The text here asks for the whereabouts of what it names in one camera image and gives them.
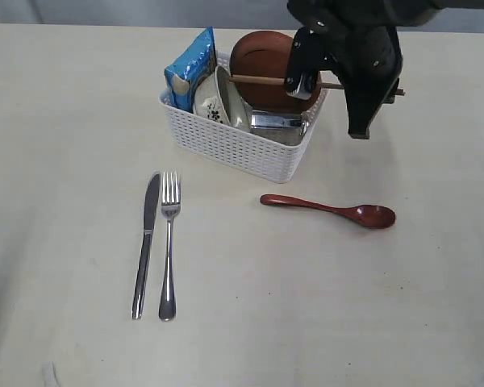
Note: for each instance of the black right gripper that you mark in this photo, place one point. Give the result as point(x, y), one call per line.
point(363, 50)

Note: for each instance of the silver table knife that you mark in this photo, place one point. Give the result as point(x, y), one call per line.
point(151, 200)

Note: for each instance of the stainless steel cup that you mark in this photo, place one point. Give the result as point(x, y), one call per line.
point(284, 128)

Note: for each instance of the white floral ceramic dish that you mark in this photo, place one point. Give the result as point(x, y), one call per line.
point(218, 100)

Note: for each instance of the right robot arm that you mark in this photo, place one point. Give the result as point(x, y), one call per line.
point(401, 13)

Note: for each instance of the wooden chopstick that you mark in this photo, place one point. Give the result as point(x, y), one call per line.
point(258, 79)

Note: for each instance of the silver metal fork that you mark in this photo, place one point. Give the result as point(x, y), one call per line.
point(170, 209)

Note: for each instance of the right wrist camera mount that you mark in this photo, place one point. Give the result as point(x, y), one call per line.
point(306, 59)

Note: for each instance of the brown wooden bowl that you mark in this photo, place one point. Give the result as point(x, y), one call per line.
point(266, 54)

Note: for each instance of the white perforated plastic basket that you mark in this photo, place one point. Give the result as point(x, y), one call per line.
point(238, 148)

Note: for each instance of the blue snack bag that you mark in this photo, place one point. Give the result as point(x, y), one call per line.
point(194, 65)

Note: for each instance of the brown wooden spoon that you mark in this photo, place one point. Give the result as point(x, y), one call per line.
point(368, 216)

